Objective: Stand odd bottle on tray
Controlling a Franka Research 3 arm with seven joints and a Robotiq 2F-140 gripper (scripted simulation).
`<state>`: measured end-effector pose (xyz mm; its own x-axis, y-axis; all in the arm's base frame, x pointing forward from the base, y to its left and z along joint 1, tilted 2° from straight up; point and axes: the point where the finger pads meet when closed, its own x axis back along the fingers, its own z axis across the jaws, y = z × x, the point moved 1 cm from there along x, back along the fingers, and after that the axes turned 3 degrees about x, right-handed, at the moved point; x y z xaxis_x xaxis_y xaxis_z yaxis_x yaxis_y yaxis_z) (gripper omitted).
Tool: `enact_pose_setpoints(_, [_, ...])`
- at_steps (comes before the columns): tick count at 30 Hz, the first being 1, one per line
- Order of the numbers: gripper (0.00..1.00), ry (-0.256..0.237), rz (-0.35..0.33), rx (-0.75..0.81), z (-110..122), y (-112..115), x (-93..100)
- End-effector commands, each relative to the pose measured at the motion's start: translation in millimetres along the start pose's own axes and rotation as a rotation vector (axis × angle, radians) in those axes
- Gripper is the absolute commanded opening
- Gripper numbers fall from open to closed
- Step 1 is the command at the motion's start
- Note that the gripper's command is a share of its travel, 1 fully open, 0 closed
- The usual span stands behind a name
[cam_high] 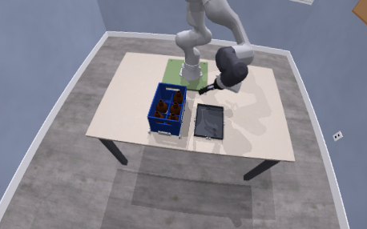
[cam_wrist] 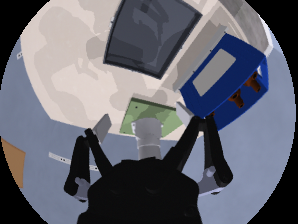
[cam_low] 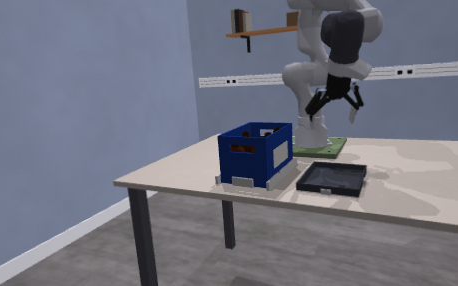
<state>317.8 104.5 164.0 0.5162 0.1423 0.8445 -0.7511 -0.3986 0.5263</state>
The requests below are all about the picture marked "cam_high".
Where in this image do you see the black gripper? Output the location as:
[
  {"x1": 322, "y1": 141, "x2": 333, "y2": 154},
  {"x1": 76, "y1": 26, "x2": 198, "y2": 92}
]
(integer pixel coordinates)
[{"x1": 198, "y1": 79, "x2": 224, "y2": 96}]

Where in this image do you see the brown glass bottle with blue label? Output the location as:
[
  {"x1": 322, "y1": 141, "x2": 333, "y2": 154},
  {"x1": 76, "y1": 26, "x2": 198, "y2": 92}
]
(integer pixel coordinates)
[{"x1": 173, "y1": 90, "x2": 184, "y2": 104}]

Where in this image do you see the blue plastic crate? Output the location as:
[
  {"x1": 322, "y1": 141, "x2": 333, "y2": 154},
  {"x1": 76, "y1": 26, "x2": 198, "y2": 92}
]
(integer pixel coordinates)
[{"x1": 147, "y1": 82, "x2": 187, "y2": 136}]

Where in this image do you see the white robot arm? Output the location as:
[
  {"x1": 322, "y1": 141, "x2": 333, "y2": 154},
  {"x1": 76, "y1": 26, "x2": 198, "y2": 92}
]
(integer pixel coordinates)
[{"x1": 175, "y1": 0, "x2": 255, "y2": 93}]

